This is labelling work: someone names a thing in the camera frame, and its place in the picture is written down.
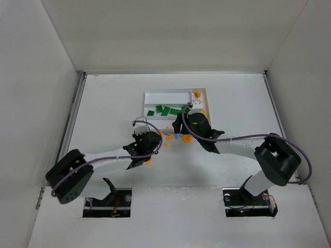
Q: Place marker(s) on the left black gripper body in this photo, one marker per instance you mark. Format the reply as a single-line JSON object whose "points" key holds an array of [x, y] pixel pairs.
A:
{"points": [[149, 139]]}

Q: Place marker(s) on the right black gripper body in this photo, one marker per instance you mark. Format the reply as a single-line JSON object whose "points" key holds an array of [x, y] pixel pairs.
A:
{"points": [[185, 124]]}

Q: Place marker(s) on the green plate brick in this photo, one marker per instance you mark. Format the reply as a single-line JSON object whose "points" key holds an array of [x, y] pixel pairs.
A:
{"points": [[175, 111]]}

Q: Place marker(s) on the small yellow square brick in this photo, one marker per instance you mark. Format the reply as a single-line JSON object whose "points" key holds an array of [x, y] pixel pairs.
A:
{"points": [[197, 94]]}

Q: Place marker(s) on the green square brick hollow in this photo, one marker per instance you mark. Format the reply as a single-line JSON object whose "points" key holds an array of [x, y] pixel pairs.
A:
{"points": [[150, 112]]}

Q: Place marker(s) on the green two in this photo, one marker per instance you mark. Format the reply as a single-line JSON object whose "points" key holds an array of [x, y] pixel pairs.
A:
{"points": [[165, 111]]}

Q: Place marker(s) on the green small square brick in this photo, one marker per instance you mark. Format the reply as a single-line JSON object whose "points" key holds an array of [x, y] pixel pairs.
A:
{"points": [[159, 109]]}

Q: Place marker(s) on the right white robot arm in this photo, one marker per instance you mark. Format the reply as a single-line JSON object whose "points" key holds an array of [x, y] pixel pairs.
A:
{"points": [[277, 160]]}

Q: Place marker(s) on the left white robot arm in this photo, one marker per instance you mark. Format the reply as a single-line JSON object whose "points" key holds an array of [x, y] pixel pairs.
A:
{"points": [[70, 175]]}

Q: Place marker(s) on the orange curved piece middle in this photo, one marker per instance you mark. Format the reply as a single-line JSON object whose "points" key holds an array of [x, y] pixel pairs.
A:
{"points": [[169, 137]]}

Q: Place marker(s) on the white divided sorting tray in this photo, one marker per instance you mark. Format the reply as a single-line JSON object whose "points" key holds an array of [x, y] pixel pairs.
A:
{"points": [[172, 98]]}

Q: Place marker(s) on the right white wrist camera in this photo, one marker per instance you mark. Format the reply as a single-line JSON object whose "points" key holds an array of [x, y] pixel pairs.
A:
{"points": [[197, 107]]}

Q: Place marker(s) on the orange ring lego piece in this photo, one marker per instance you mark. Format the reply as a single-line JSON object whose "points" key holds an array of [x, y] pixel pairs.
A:
{"points": [[186, 138]]}

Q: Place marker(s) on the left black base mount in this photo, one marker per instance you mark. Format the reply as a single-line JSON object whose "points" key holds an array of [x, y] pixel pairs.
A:
{"points": [[117, 204]]}

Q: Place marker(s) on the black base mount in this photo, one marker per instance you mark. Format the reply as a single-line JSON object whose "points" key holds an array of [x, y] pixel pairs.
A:
{"points": [[237, 204], [117, 204]]}

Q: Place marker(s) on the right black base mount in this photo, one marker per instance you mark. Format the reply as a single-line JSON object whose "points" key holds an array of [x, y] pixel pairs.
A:
{"points": [[237, 204]]}

